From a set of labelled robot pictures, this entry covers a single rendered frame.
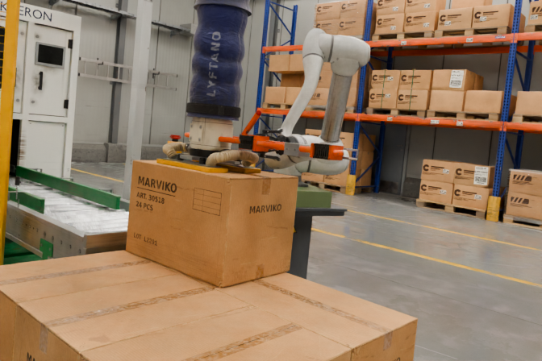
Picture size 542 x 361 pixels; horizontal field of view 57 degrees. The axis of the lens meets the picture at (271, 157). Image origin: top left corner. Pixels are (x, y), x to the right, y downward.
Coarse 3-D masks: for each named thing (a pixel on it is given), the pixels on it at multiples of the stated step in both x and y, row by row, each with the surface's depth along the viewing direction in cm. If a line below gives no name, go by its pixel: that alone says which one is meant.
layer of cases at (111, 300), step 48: (0, 288) 159; (48, 288) 163; (96, 288) 168; (144, 288) 172; (192, 288) 177; (240, 288) 182; (288, 288) 187; (0, 336) 157; (48, 336) 134; (96, 336) 132; (144, 336) 135; (192, 336) 137; (240, 336) 140; (288, 336) 143; (336, 336) 147; (384, 336) 152
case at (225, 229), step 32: (160, 192) 203; (192, 192) 191; (224, 192) 180; (256, 192) 189; (288, 192) 204; (128, 224) 217; (160, 224) 203; (192, 224) 190; (224, 224) 179; (256, 224) 191; (288, 224) 206; (160, 256) 202; (192, 256) 190; (224, 256) 179; (256, 256) 193; (288, 256) 208
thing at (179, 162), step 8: (160, 160) 209; (168, 160) 206; (176, 160) 204; (184, 160) 207; (200, 160) 198; (192, 168) 195; (200, 168) 192; (208, 168) 189; (216, 168) 191; (224, 168) 194
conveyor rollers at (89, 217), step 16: (32, 192) 349; (48, 192) 350; (64, 192) 357; (48, 208) 295; (64, 208) 302; (80, 208) 309; (96, 208) 308; (80, 224) 262; (96, 224) 269; (112, 224) 267
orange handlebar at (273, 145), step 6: (186, 132) 217; (222, 138) 201; (228, 138) 199; (234, 138) 197; (258, 144) 188; (264, 144) 186; (270, 144) 184; (276, 144) 182; (282, 144) 180; (300, 150) 174; (306, 150) 172; (336, 150) 166
